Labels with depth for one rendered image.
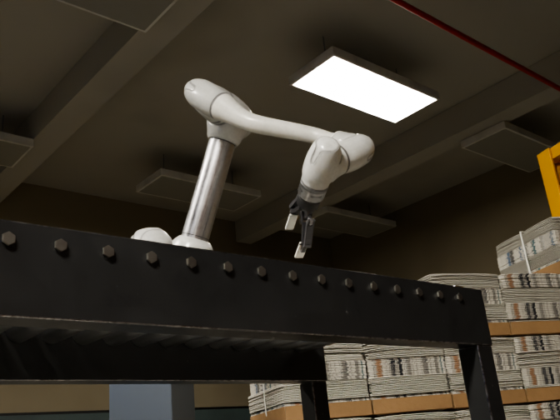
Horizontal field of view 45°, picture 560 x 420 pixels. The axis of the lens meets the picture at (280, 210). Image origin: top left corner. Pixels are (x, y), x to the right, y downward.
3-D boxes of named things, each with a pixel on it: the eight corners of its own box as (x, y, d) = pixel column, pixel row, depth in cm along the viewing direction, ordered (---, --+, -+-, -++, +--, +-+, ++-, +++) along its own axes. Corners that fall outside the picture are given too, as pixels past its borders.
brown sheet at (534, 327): (454, 352, 269) (452, 342, 271) (514, 350, 279) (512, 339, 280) (512, 333, 236) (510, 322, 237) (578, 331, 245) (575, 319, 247)
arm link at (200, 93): (222, 83, 229) (243, 99, 241) (189, 64, 239) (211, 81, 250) (202, 116, 230) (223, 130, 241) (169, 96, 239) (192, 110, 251)
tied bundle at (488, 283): (387, 357, 259) (379, 298, 267) (452, 354, 269) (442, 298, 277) (441, 338, 226) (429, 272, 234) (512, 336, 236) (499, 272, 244)
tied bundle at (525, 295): (453, 354, 269) (443, 297, 277) (514, 352, 278) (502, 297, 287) (512, 336, 236) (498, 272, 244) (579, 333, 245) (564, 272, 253)
